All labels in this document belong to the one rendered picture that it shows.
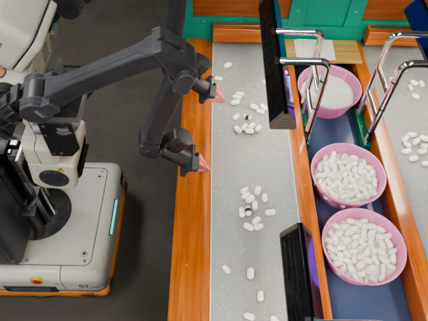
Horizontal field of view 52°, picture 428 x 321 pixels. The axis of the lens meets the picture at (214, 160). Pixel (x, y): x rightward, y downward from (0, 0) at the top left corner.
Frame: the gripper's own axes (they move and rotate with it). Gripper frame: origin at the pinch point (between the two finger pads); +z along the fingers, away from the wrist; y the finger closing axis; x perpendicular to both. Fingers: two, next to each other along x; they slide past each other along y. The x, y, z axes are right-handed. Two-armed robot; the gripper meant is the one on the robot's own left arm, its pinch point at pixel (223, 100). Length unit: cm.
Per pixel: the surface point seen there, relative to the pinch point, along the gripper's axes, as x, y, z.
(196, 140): 13.3, -11.8, -1.3
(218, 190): 10.0, -32.0, 6.8
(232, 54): 5.5, 40.6, 10.8
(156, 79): 91, 103, 24
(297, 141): -11.5, -11.3, 27.6
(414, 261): -32, -59, 52
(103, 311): 99, -51, 17
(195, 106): 13.8, 5.5, -2.1
